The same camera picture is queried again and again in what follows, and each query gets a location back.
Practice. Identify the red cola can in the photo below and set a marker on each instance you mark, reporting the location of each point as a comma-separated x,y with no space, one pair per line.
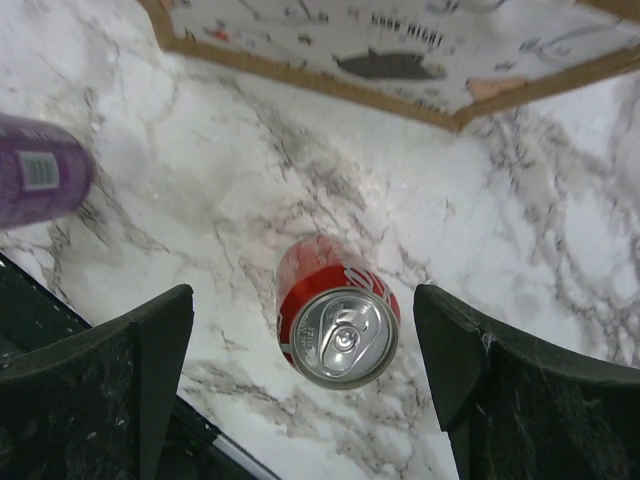
337,321

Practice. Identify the burlap canvas tote bag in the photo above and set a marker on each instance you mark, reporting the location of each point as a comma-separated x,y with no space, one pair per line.
440,62

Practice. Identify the purple Fanta can front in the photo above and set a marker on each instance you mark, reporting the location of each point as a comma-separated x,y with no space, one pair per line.
46,173

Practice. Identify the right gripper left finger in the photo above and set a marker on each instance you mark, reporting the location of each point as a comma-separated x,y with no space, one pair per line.
97,405

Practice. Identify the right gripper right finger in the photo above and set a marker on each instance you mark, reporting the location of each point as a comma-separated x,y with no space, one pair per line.
515,406

